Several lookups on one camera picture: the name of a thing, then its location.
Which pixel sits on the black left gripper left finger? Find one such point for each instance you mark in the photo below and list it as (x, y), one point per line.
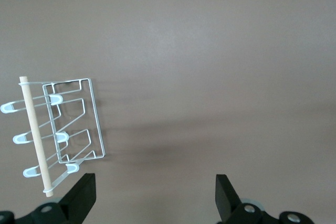
(78, 197)

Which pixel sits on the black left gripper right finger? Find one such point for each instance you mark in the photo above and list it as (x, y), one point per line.
(228, 203)

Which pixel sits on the brown table cover sheet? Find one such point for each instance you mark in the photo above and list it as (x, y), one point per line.
(199, 64)

